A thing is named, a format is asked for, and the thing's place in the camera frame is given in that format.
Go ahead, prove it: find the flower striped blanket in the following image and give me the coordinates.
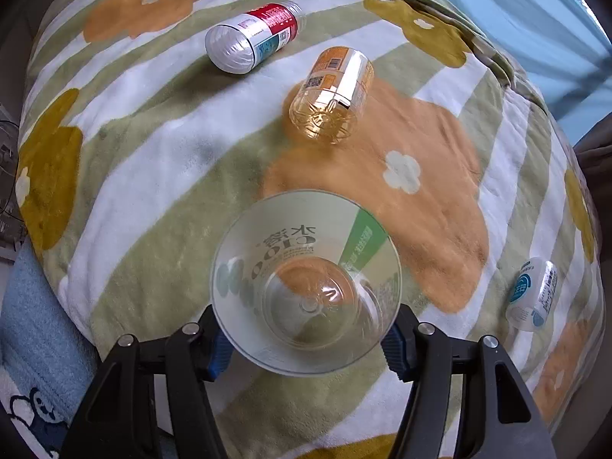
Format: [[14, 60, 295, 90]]
[[16, 0, 605, 429]]

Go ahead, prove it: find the right brown curtain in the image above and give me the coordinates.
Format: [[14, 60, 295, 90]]
[[575, 114, 612, 215]]

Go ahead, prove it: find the green label clear bottle cup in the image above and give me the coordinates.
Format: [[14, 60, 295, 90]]
[[211, 190, 402, 377]]

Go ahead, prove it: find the blue label cut bottle cup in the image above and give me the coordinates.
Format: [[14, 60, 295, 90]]
[[506, 257, 558, 332]]

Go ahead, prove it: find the red label cut bottle cup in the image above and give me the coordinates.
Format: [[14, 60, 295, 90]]
[[205, 0, 305, 75]]

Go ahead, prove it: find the blue bear floor mat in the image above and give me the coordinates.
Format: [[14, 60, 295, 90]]
[[1, 241, 99, 458]]

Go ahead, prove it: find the orange label cut bottle cup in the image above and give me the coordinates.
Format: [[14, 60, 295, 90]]
[[288, 46, 374, 144]]

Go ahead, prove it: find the light blue hanging cloth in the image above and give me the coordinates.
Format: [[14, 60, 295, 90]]
[[448, 0, 611, 143]]

